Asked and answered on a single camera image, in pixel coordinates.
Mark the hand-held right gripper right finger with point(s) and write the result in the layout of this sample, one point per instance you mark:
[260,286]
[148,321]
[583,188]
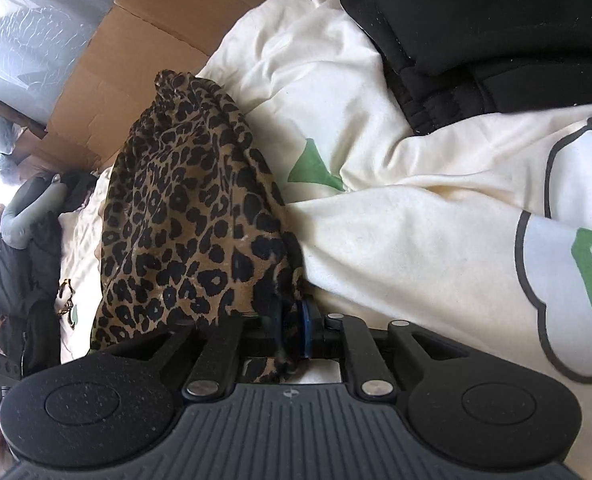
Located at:
[306,332]

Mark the clear plastic sheeting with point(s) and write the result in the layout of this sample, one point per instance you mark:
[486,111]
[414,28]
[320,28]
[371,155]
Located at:
[41,30]

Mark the leopard print garment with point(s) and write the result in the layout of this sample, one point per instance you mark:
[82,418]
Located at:
[186,210]

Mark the cream printed blanket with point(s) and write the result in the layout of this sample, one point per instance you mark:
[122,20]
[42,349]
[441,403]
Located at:
[415,220]

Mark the grey plush doll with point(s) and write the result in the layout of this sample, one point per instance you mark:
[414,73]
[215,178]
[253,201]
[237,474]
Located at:
[31,210]

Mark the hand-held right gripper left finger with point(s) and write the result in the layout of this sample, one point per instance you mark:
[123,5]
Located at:
[226,345]

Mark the black folded garment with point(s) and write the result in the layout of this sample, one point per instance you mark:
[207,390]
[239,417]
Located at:
[475,20]

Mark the grey fluffy item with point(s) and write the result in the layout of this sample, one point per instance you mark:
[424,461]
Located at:
[10,169]

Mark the brown cardboard sheet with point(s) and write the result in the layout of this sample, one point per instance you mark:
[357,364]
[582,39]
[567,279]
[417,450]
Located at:
[151,50]

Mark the brown cardboard box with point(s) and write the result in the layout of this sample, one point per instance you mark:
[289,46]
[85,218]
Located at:
[31,152]

